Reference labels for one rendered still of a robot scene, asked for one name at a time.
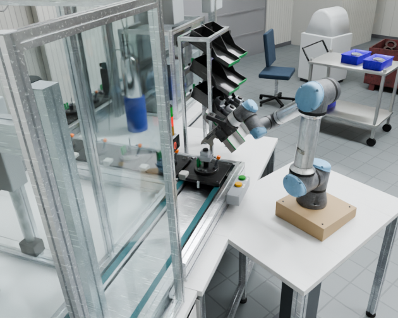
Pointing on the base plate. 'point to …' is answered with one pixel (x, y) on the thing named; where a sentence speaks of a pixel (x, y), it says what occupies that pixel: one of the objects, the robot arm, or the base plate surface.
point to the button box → (235, 192)
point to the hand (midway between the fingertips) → (204, 138)
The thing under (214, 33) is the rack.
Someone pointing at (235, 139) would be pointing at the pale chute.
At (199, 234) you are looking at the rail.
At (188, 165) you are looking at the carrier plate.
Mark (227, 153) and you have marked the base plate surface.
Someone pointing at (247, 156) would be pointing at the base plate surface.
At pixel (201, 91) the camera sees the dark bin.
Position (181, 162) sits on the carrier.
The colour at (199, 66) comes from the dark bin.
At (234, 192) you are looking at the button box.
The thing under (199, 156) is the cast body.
